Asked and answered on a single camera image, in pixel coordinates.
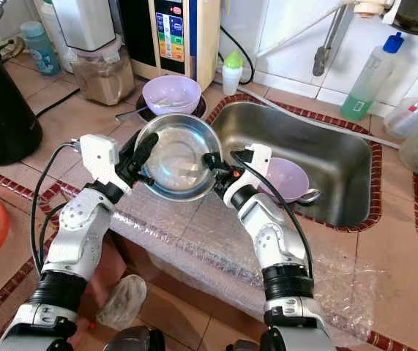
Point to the cream water ioniser appliance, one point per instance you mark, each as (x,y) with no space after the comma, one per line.
(201,44)

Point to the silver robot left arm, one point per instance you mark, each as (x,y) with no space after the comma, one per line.
(80,234)

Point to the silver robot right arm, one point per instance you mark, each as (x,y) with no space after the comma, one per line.
(274,234)

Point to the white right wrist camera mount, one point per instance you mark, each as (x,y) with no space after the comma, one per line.
(260,155)

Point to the white green utensil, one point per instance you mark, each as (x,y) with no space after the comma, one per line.
(168,104)

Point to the green dish soap bottle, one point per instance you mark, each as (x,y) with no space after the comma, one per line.
(366,84)

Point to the white bottle with green cap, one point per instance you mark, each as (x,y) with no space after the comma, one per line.
(231,77)

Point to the grey metal faucet pipe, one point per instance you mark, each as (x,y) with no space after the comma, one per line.
(322,55)

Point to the clear plastic container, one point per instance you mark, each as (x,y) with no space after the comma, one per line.
(402,117)

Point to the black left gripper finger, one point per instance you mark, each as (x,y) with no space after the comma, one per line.
(144,148)

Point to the stainless steel sink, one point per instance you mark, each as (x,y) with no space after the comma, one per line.
(318,146)

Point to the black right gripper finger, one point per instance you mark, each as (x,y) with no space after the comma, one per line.
(210,161)

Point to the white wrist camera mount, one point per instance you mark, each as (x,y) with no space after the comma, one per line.
(99,155)
(260,155)

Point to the white wall pipe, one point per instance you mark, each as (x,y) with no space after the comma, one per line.
(304,33)

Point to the purple plastic bowl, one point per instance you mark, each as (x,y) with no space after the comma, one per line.
(172,89)
(288,179)

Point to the teal plastic bottle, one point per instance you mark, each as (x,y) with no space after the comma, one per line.
(42,53)

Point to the white tap fitting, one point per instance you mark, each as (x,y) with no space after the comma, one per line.
(373,9)

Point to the black electric kettle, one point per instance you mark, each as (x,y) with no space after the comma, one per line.
(7,110)

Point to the metal spoon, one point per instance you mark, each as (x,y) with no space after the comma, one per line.
(310,196)

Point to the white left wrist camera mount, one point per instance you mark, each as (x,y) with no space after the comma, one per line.
(99,155)

